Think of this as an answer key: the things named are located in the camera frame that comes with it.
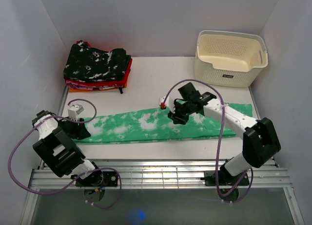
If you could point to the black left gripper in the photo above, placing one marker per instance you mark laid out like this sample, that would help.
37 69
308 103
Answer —
80 132

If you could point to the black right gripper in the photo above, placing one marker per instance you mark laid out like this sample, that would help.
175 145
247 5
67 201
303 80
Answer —
177 119

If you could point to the green tie-dye trousers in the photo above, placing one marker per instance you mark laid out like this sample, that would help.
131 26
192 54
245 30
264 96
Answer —
149 125

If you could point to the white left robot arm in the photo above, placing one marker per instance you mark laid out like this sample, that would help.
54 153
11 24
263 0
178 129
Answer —
56 147

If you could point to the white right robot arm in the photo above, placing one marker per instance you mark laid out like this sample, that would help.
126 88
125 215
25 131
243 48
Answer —
260 141

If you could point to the pink patterned folded trousers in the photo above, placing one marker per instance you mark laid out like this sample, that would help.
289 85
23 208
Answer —
76 86

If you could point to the orange folded trousers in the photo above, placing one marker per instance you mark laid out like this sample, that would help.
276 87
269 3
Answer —
120 88

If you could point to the red folded trousers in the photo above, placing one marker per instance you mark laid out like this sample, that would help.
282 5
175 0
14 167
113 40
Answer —
123 76

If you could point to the black white patterned folded trousers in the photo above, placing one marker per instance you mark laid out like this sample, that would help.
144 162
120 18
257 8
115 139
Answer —
95 61

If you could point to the cream perforated plastic basket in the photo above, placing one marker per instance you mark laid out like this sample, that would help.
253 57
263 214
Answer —
229 59

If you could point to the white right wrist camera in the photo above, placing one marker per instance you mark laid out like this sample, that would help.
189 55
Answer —
167 103

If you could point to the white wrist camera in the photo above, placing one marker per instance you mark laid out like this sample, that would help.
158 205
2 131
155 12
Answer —
74 111
167 103

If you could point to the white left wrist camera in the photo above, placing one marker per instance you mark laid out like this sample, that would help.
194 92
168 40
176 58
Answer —
74 111

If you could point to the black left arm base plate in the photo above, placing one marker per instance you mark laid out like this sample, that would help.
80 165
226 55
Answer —
109 178

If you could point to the aluminium rail frame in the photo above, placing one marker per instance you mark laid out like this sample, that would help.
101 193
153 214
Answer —
162 185

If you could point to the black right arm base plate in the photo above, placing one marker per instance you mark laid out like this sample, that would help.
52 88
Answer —
209 178

